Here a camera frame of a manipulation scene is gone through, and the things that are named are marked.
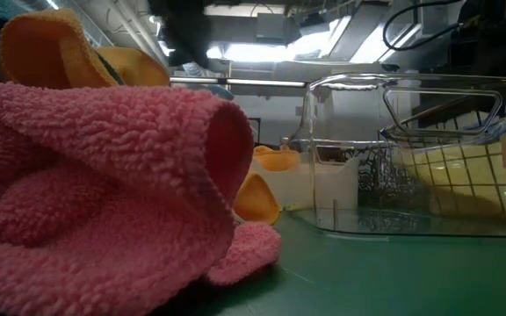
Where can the clear plastic bin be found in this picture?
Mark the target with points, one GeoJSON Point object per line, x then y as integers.
{"type": "Point", "coordinates": [349, 109]}

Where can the green table mat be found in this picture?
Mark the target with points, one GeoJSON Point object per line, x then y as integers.
{"type": "Point", "coordinates": [367, 276]}

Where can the yellow microfiber towel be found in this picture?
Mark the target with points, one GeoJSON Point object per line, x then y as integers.
{"type": "Point", "coordinates": [455, 173]}

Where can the white plastic basket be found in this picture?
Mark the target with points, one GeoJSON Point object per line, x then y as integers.
{"type": "Point", "coordinates": [297, 188]}

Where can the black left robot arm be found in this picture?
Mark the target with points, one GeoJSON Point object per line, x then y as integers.
{"type": "Point", "coordinates": [182, 30]}

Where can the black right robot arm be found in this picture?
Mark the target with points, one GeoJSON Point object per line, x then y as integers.
{"type": "Point", "coordinates": [499, 39]}

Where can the orange microfiber towel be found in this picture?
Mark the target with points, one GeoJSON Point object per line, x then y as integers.
{"type": "Point", "coordinates": [139, 66]}
{"type": "Point", "coordinates": [275, 160]}
{"type": "Point", "coordinates": [51, 48]}

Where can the round black mesh basket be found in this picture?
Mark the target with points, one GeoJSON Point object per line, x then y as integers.
{"type": "Point", "coordinates": [376, 175]}

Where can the pink microfiber towel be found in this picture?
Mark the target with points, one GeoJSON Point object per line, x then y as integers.
{"type": "Point", "coordinates": [81, 175]}

